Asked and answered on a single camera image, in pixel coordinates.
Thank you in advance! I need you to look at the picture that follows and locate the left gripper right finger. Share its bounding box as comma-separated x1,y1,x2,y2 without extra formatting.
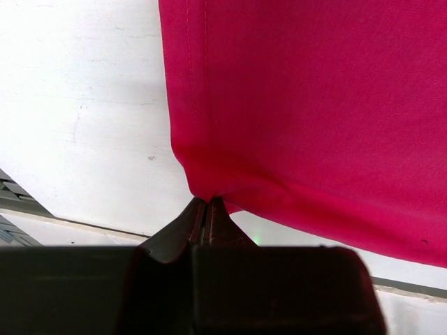
191,198,387,334

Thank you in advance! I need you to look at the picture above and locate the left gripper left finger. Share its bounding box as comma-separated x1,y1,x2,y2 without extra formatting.
1,198,206,334

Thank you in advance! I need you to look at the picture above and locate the pink t shirt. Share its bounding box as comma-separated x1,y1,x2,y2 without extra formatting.
159,1,446,267

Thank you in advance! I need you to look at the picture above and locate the aluminium frame rail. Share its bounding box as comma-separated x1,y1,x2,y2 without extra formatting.
1,170,54,246

